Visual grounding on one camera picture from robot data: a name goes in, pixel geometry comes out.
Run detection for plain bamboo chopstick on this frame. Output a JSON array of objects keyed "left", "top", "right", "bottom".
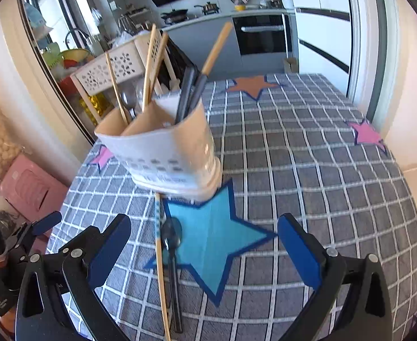
[
  {"left": 141, "top": 24, "right": 157, "bottom": 112},
  {"left": 201, "top": 22, "right": 233, "bottom": 76},
  {"left": 105, "top": 52, "right": 131, "bottom": 126},
  {"left": 148, "top": 32, "right": 168, "bottom": 97}
]

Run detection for blue patterned bamboo chopstick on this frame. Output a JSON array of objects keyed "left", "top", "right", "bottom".
[{"left": 154, "top": 192, "right": 171, "bottom": 341}]

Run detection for pink storage box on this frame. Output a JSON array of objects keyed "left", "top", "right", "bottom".
[{"left": 0, "top": 154, "right": 68, "bottom": 222}]

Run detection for beige plastic utensil holder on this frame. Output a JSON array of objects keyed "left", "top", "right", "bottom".
[{"left": 95, "top": 93, "right": 222, "bottom": 202}]

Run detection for grey checked tablecloth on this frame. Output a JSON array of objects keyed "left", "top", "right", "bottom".
[{"left": 47, "top": 74, "right": 417, "bottom": 340}]

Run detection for white perforated chair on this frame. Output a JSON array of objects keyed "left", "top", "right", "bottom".
[{"left": 70, "top": 28, "right": 162, "bottom": 124}]

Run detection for black built-in oven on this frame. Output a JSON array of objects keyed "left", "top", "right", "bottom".
[{"left": 233, "top": 14, "right": 292, "bottom": 55}]

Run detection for white refrigerator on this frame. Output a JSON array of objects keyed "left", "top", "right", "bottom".
[{"left": 293, "top": 0, "right": 352, "bottom": 95}]

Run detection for steel spoon black handle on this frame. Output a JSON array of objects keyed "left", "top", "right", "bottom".
[
  {"left": 185, "top": 73, "right": 208, "bottom": 116},
  {"left": 161, "top": 217, "right": 184, "bottom": 333},
  {"left": 175, "top": 65, "right": 196, "bottom": 125},
  {"left": 121, "top": 86, "right": 138, "bottom": 118}
]

